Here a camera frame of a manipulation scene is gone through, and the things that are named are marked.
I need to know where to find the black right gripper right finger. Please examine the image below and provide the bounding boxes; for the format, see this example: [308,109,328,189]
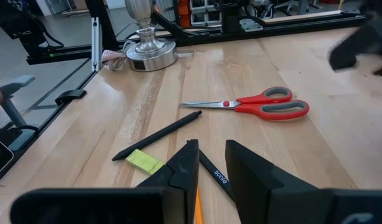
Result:
[225,139,382,224]

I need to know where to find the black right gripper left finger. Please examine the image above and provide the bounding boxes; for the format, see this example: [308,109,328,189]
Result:
[9,139,200,224]

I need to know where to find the orange pencil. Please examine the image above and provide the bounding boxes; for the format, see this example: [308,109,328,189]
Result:
[193,187,205,224]

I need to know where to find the black pen white print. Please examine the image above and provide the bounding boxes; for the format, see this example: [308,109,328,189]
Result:
[198,148,237,203]
[111,110,203,162]

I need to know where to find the yellow-green sticky note pad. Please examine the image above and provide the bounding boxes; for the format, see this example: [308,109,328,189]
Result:
[124,148,165,175]

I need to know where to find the red grey handled scissors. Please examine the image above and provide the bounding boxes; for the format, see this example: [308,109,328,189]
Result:
[180,86,310,121]

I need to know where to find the silver lamp base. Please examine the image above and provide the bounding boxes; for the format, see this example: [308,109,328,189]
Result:
[124,0,179,73]

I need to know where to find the silver aluminium extrusion piece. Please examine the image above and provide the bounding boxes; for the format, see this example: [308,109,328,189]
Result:
[90,16,103,73]

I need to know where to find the shelf with orange white bins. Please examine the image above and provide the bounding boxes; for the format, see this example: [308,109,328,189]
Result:
[177,0,223,29]

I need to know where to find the black table edge bracket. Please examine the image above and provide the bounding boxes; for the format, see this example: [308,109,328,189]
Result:
[54,89,88,106]

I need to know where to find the lamp cord tag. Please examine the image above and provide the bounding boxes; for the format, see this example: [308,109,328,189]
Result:
[100,40,133,71]

